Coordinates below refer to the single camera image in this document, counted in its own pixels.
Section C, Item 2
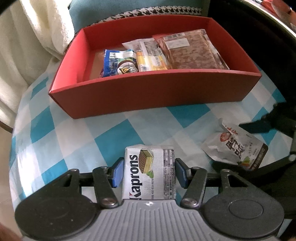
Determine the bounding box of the brown silver chips packet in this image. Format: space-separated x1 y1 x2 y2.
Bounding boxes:
117 58 138 75

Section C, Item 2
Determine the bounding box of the blue small snack packet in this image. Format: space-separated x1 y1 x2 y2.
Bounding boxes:
101 49 137 77

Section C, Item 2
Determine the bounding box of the clear brown meat snack packet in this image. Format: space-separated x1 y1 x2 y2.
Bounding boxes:
153 29 229 70

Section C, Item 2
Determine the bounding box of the white duck snack packet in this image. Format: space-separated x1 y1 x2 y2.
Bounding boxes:
201 118 268 171

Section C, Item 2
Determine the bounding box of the blue white checkered tablecloth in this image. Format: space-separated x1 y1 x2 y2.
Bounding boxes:
9 58 295 209

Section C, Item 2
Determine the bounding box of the white towel blanket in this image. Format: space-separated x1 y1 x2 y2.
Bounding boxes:
1 1 74 128

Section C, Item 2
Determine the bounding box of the yellow clear fish snack packet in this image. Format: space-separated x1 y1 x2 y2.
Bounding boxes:
136 43 170 72

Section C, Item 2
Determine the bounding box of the dark coffee table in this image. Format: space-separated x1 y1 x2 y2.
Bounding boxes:
208 1 295 102

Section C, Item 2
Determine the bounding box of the white Kaprons wafer packet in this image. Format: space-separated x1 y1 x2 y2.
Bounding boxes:
122 145 176 200

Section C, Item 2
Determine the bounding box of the red cardboard box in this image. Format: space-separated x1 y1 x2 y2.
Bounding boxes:
49 15 261 119

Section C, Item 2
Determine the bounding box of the white gluten snack packet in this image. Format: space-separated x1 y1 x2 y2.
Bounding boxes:
122 38 158 55

